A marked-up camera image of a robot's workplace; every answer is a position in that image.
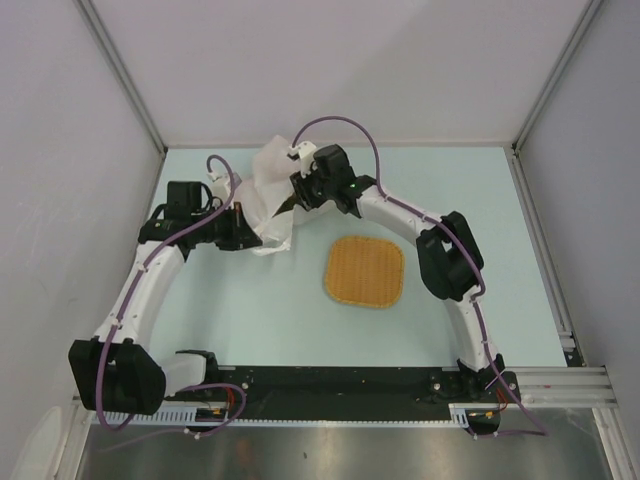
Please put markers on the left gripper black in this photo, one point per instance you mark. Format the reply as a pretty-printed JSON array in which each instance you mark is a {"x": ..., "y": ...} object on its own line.
[{"x": 241, "y": 235}]

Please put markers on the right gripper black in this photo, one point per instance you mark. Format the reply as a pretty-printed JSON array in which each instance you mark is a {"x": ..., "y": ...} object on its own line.
[{"x": 300, "y": 184}]

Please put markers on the white plastic bag lemon print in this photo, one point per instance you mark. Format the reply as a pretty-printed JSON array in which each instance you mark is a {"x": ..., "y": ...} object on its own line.
[{"x": 265, "y": 190}]

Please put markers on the fake pineapple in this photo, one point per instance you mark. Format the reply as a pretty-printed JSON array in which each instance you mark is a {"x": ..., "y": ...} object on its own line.
[{"x": 287, "y": 205}]

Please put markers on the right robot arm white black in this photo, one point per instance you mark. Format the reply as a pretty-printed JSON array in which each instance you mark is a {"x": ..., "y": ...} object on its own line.
[{"x": 449, "y": 259}]

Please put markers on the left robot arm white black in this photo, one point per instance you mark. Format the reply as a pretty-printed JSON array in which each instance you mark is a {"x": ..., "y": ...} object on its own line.
[{"x": 114, "y": 371}]

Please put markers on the woven bamboo tray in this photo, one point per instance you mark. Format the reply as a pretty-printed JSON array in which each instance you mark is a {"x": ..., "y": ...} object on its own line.
[{"x": 365, "y": 272}]

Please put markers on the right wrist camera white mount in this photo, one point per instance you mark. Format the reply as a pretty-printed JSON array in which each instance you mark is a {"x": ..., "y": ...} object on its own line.
[{"x": 300, "y": 151}]

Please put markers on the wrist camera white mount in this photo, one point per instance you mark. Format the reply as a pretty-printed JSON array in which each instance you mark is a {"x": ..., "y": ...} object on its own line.
[
  {"x": 220, "y": 177},
  {"x": 300, "y": 151}
]

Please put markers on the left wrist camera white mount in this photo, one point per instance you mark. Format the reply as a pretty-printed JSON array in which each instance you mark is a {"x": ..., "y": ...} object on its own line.
[{"x": 220, "y": 177}]

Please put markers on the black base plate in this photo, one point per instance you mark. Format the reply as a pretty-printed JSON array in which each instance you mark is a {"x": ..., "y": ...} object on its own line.
[{"x": 377, "y": 394}]

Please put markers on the white slotted cable duct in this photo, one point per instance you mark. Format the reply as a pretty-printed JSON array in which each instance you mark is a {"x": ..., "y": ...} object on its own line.
[{"x": 194, "y": 417}]

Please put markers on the left aluminium corner post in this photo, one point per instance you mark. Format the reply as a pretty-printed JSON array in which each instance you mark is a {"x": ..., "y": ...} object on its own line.
[{"x": 109, "y": 51}]

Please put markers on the aluminium corner post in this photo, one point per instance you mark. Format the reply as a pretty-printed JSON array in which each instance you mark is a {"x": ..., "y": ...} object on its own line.
[
  {"x": 578, "y": 34},
  {"x": 109, "y": 51}
]

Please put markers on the right aluminium side rail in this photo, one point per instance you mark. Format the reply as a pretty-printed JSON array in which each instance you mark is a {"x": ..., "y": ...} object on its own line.
[{"x": 554, "y": 292}]

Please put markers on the right aluminium corner post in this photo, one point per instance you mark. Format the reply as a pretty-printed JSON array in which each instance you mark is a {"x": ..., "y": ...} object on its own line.
[{"x": 578, "y": 34}]

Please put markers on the aluminium front rail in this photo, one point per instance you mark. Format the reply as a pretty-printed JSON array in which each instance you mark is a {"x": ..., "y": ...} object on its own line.
[{"x": 554, "y": 386}]

